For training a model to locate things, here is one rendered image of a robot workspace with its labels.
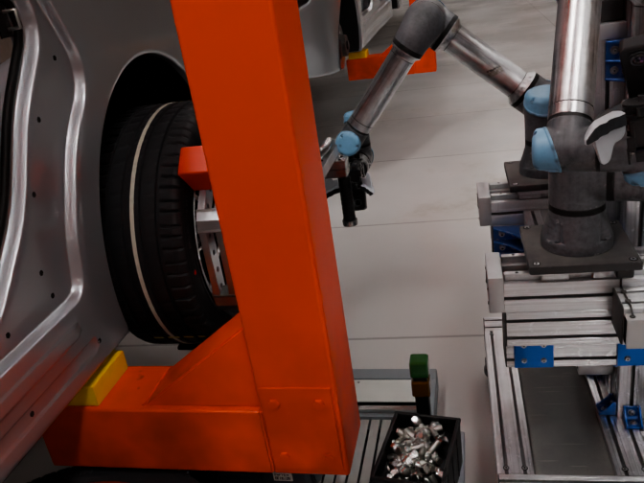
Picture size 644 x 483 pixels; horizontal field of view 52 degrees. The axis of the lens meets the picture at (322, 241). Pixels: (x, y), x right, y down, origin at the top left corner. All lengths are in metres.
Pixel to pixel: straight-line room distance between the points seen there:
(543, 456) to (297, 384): 0.83
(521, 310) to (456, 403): 0.90
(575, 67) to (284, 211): 0.56
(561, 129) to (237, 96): 0.54
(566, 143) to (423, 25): 0.83
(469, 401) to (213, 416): 1.22
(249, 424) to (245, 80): 0.68
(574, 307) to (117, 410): 1.01
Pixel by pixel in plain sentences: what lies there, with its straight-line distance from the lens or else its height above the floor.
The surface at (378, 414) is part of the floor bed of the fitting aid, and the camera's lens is 2.28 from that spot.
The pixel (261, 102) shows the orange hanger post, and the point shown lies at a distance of 1.07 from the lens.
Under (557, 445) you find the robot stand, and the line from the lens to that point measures 1.94.
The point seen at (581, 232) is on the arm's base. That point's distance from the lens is 1.50.
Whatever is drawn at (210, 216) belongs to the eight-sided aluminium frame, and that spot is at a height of 0.97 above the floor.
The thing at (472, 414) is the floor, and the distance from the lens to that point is 2.36.
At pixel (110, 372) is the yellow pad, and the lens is 1.55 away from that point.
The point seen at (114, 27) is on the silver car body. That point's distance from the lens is 1.69.
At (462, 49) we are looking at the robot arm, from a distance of 2.04.
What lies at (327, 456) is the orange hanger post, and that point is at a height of 0.58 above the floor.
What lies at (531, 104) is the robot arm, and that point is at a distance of 1.93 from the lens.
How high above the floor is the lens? 1.49
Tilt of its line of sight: 23 degrees down
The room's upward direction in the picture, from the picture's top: 9 degrees counter-clockwise
